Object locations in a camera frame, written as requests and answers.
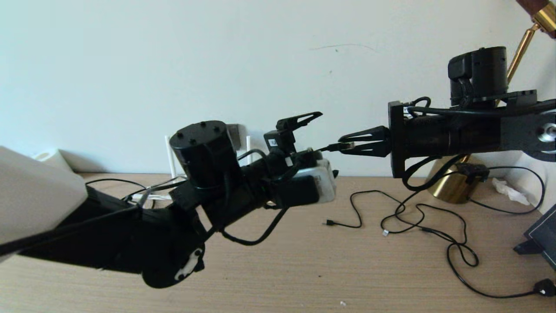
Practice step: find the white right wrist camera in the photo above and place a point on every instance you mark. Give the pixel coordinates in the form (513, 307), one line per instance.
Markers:
(408, 111)

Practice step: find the grey wall socket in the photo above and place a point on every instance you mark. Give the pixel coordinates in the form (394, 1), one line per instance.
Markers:
(234, 134)

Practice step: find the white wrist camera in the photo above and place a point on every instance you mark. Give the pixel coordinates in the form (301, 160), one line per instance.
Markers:
(408, 111)
(325, 182)

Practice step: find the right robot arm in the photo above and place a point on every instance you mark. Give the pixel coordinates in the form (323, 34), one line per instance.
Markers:
(478, 69)

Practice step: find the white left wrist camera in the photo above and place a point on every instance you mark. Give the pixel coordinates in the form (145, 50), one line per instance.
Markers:
(325, 182)

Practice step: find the white wifi router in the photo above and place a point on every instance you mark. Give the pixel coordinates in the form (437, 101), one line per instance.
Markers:
(168, 152)

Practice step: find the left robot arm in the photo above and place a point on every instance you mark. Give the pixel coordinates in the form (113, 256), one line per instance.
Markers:
(130, 234)

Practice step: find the crumpled white tissue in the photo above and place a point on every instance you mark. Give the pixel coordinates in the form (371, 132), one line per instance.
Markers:
(506, 190)

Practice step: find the brass desk lamp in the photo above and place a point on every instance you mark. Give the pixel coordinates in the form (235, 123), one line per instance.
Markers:
(447, 187)

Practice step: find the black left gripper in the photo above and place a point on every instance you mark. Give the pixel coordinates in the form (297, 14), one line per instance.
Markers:
(260, 182)

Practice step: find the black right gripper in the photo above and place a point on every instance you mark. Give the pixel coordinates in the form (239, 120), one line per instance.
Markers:
(434, 134)

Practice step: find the white paper roll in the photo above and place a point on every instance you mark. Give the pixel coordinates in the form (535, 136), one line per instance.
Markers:
(47, 158)

